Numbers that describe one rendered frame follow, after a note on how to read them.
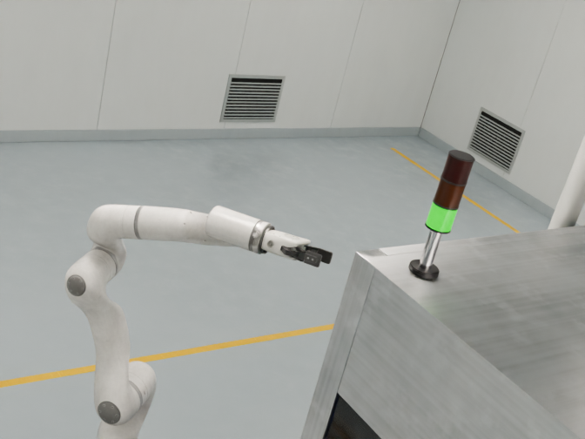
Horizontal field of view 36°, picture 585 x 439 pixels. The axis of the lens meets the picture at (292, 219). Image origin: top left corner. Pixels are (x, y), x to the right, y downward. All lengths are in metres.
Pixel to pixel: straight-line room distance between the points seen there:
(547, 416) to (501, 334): 0.21
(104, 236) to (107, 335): 0.30
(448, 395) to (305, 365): 3.61
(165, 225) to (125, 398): 0.54
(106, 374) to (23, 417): 1.93
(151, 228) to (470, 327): 1.01
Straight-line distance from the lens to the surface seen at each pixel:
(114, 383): 2.59
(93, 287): 2.45
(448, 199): 1.69
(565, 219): 2.78
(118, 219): 2.40
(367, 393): 1.80
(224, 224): 2.28
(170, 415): 4.63
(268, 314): 5.60
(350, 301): 1.80
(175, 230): 2.33
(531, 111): 8.64
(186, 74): 7.72
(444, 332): 1.62
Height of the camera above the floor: 2.86
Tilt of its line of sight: 25 degrees down
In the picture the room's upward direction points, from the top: 14 degrees clockwise
